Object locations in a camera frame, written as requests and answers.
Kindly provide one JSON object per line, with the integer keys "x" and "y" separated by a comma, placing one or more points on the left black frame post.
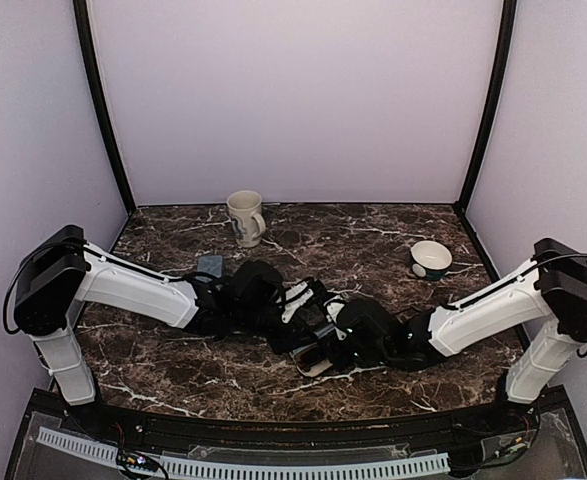
{"x": 99, "y": 101}

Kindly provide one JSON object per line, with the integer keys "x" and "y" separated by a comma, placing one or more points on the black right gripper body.
{"x": 340, "y": 361}

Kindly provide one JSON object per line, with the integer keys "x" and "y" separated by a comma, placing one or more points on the black frame post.
{"x": 496, "y": 80}
{"x": 99, "y": 101}

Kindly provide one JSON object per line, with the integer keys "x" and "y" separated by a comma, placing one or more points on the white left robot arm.
{"x": 66, "y": 269}

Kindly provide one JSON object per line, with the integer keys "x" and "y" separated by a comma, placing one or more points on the cream ceramic mug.
{"x": 245, "y": 212}

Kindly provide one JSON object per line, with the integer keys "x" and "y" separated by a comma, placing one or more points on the white slotted cable duct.
{"x": 244, "y": 466}

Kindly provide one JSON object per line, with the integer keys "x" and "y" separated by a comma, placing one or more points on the white and green bowl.
{"x": 430, "y": 260}

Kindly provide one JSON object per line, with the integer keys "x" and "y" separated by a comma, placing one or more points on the right black frame post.
{"x": 496, "y": 80}

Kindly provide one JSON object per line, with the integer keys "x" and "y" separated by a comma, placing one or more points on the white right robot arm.
{"x": 551, "y": 286}

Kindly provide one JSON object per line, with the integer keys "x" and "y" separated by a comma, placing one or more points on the black hard glasses case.
{"x": 309, "y": 338}

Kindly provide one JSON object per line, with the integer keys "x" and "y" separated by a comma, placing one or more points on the brown tortoiseshell sunglasses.
{"x": 309, "y": 358}

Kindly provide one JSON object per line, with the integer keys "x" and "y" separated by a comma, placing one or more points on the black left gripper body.
{"x": 280, "y": 345}

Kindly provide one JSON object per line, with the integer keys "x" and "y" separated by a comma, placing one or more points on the blue textured glasses case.
{"x": 211, "y": 264}

